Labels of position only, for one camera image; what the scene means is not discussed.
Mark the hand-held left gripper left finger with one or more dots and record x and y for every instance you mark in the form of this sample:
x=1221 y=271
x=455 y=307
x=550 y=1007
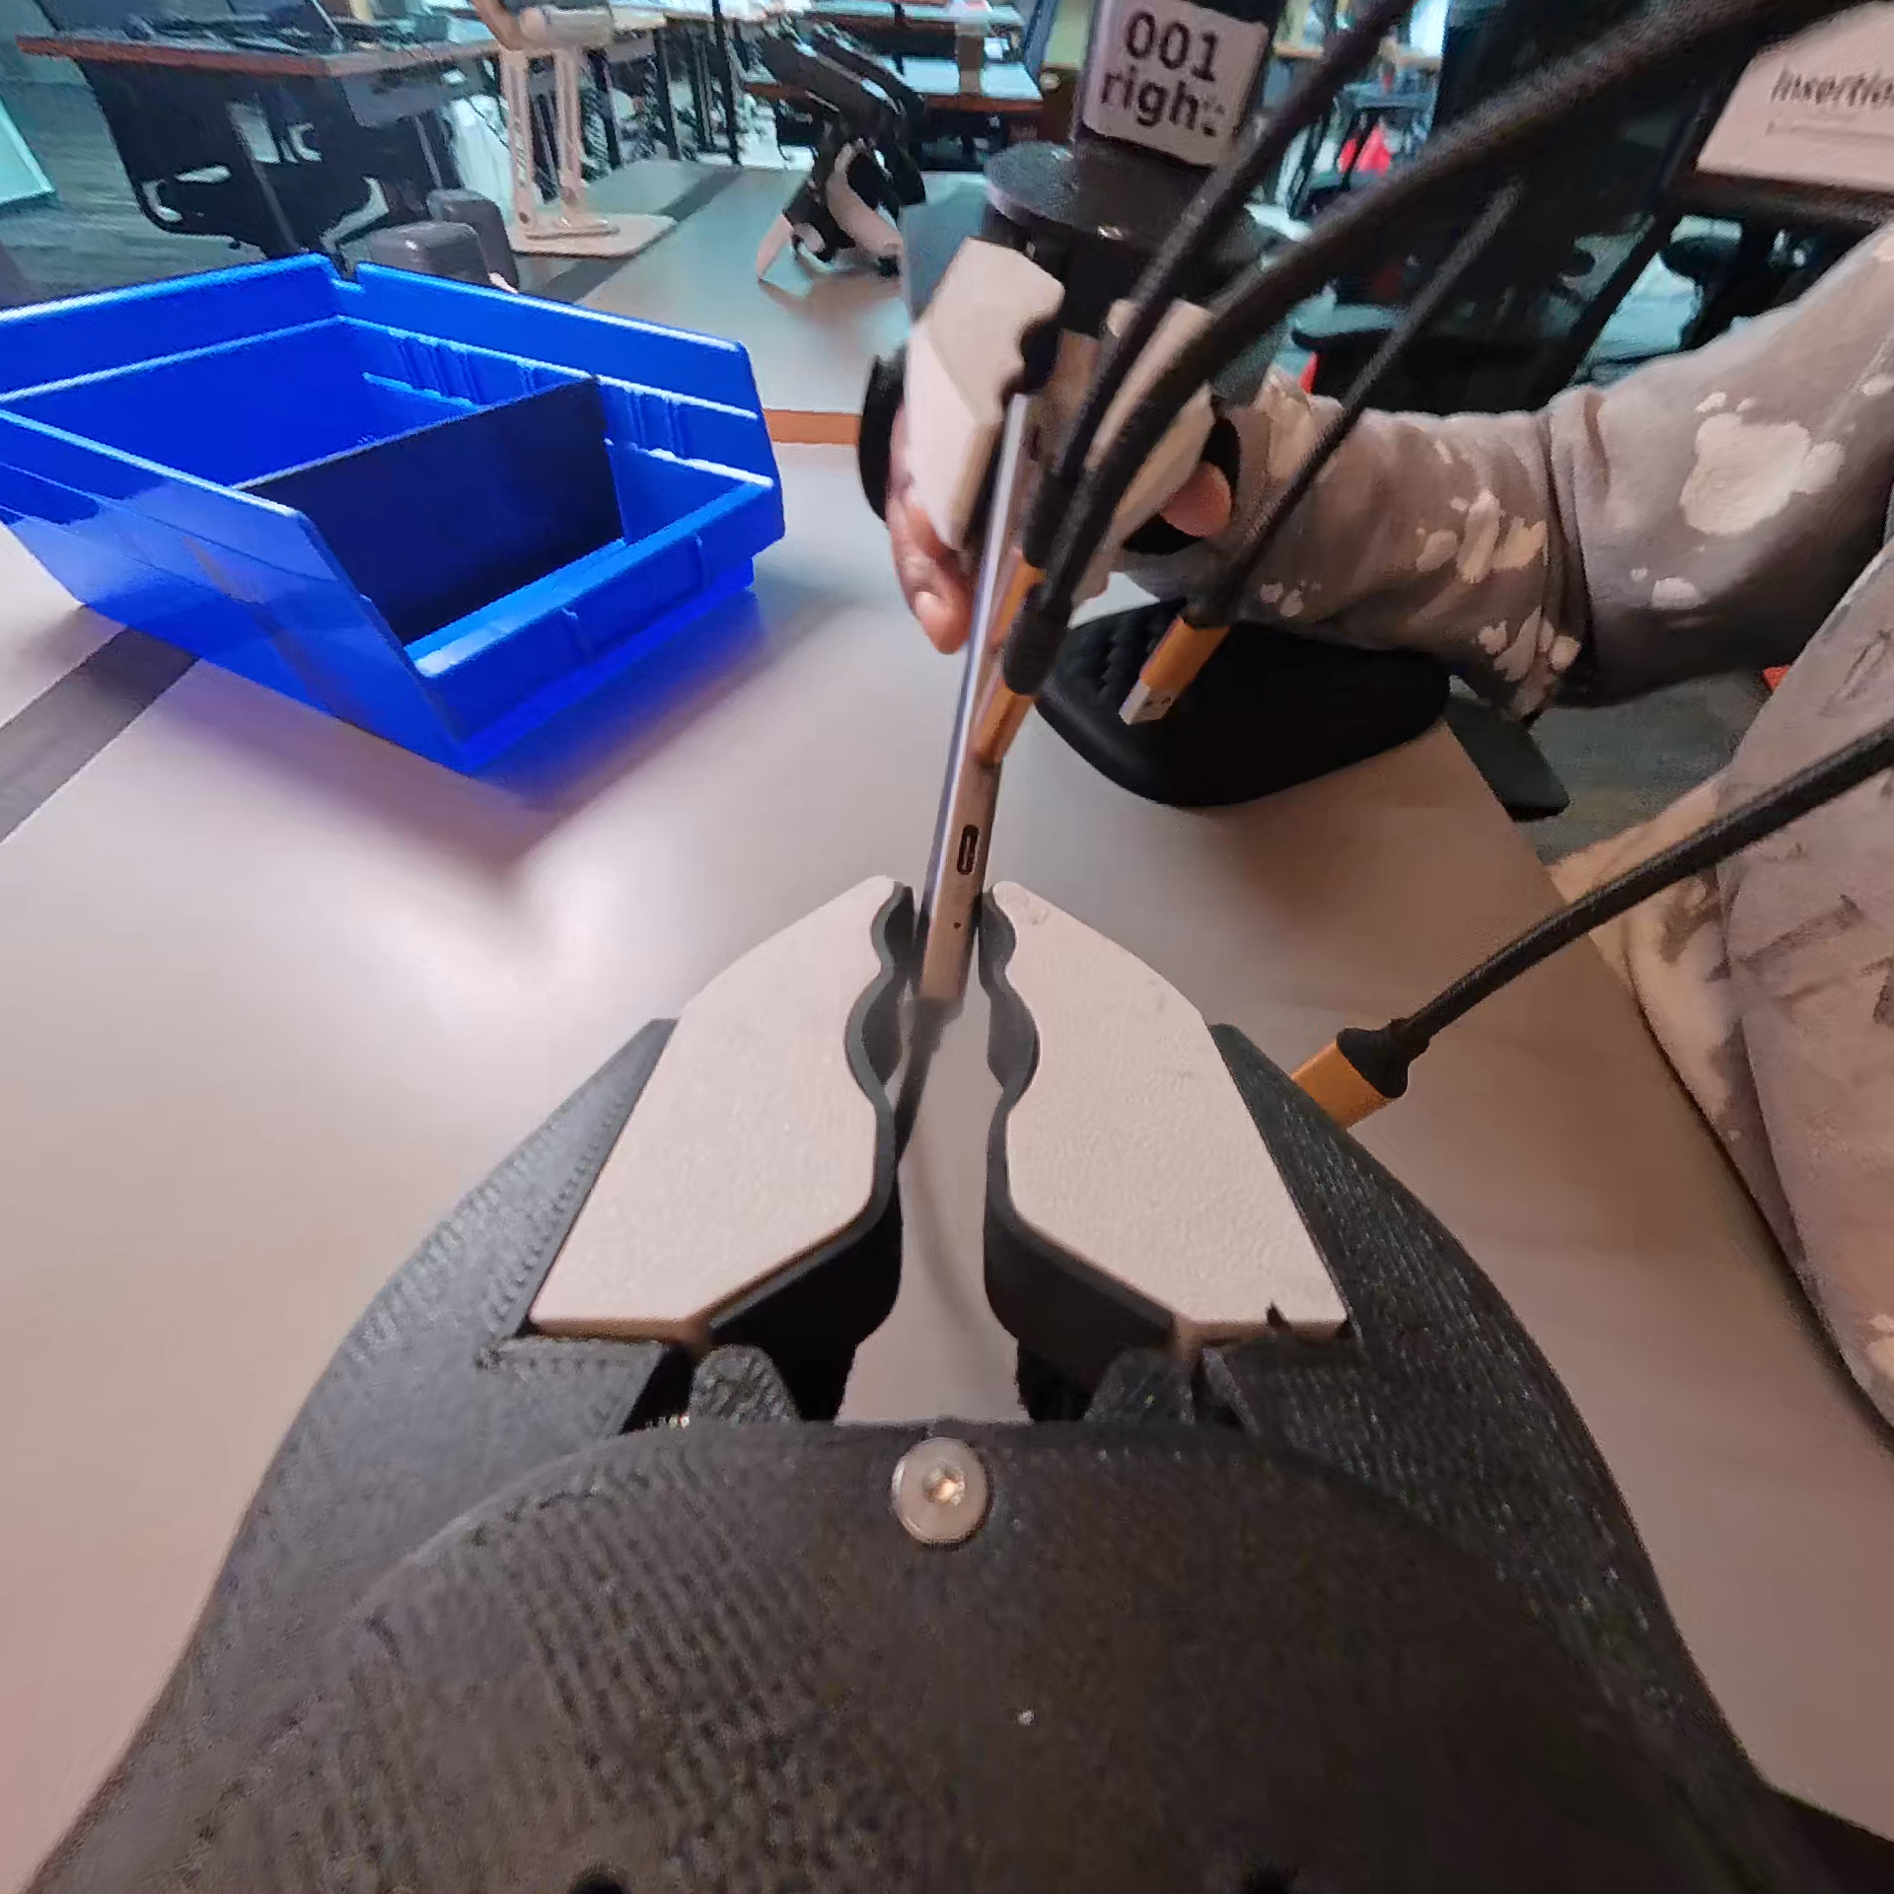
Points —
x=725 y=1139

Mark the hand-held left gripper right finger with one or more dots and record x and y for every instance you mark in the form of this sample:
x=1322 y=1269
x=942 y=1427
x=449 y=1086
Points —
x=1156 y=1154

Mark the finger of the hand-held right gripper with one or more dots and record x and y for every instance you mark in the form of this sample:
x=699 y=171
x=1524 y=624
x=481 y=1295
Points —
x=1170 y=429
x=964 y=400

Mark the thin silver device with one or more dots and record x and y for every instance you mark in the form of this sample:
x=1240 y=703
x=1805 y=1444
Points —
x=964 y=830

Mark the person's right forearm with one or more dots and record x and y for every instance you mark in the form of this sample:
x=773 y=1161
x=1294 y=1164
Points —
x=1628 y=490

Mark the person's right hand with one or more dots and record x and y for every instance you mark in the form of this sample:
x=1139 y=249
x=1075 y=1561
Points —
x=931 y=577

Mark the orange tape strip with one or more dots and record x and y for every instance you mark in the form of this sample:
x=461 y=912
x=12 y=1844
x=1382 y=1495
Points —
x=814 y=429

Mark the black and white device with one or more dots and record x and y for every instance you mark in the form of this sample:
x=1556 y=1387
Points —
x=843 y=209

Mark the black textured pad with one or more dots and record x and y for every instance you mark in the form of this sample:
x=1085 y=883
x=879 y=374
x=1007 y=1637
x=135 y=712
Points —
x=1273 y=725

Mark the black office chair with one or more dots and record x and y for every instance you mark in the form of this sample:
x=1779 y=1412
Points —
x=224 y=149
x=1510 y=326

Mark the pale wooden stand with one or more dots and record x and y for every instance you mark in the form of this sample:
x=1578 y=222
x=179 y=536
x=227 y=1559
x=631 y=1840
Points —
x=571 y=224

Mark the blue plastic bin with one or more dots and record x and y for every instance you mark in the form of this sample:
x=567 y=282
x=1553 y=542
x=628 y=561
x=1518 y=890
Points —
x=592 y=652

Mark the dark grey box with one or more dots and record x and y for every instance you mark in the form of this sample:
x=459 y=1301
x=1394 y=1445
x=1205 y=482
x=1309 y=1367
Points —
x=445 y=237

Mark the person's patterned grey clothing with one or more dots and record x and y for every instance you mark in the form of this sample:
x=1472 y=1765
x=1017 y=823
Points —
x=1805 y=962

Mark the white printed sign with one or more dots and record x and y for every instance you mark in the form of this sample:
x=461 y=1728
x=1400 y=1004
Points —
x=1820 y=133

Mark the wooden desk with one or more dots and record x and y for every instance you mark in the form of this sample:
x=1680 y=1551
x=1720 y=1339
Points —
x=295 y=57

